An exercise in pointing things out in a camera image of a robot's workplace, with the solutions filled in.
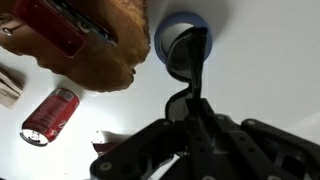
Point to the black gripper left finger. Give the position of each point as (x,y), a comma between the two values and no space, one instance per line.
(138,157)

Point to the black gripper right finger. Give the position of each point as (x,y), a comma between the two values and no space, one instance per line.
(254,150)

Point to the black glasses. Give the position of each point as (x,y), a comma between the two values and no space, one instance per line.
(185,64)

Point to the wooden tray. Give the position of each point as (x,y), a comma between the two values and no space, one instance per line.
(99,66)

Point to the red item on tray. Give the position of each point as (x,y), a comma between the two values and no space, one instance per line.
(60,24)

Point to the red soda can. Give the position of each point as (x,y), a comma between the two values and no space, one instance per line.
(47,121)

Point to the blue tape roll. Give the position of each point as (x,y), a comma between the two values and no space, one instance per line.
(163,45)

